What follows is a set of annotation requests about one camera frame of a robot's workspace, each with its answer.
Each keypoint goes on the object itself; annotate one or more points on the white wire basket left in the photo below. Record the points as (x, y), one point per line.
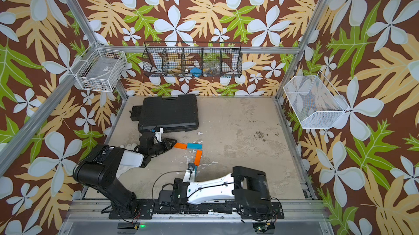
(99, 68)

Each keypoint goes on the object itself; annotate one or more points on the orange block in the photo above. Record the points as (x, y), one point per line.
(180, 146)
(198, 157)

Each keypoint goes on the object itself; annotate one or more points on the white mesh basket right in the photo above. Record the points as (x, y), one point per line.
(315, 101)

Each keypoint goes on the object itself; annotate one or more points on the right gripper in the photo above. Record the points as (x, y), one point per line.
(177, 184)

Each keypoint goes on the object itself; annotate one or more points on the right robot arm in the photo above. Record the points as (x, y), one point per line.
(244, 191)

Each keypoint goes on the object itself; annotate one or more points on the white work glove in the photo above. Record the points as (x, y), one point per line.
(129, 147)

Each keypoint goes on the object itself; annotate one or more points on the black plastic tool case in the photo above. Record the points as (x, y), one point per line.
(172, 114)

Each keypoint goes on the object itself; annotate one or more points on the blue object in basket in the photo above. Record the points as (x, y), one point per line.
(196, 72)

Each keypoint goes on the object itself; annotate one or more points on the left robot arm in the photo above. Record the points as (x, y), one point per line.
(99, 170)

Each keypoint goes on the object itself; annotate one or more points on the black wire basket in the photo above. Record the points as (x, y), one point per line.
(215, 59)

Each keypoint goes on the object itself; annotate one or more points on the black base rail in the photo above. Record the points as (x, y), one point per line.
(147, 209)

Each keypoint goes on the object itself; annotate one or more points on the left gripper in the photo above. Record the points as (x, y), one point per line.
(167, 145)

